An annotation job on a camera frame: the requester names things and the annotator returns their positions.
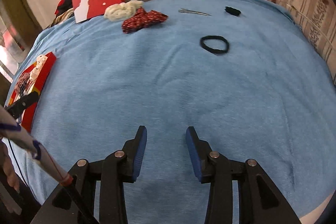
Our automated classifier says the black hair tie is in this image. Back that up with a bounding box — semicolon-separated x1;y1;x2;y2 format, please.
199;35;231;55

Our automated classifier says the dark red polka dot scrunchie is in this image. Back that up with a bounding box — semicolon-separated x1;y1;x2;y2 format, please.
121;7;168;34

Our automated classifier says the red white striped scrunchie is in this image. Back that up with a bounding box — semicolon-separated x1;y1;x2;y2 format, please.
14;72;30;96

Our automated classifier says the red tray box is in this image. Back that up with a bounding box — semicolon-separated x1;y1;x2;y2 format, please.
8;52;56;132

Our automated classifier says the white patterned scrunchie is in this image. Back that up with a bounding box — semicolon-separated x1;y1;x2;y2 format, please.
29;55;47;83

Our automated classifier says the stained glass window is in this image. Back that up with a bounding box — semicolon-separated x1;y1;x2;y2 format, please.
1;0;29;83

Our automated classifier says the blue bed blanket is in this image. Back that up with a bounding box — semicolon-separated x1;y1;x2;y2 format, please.
19;0;335;223

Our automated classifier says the dark clothes pile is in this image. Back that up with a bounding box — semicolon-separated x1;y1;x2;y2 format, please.
50;0;74;27

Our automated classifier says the cream fluffy scrunchie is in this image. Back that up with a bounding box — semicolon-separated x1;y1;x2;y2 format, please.
104;0;144;22

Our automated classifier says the small black hair clip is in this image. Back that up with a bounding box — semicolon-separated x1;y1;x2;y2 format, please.
225;6;242;16

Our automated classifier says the silver hair pin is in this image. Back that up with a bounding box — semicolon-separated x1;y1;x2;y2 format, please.
178;9;210;16

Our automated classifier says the striped floral side pillow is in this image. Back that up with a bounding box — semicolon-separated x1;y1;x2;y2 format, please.
275;0;335;81

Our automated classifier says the white blue red cable sleeve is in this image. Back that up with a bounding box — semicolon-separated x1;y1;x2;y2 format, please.
0;104;74;187

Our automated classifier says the wooden door frame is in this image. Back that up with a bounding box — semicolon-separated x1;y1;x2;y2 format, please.
1;0;42;41

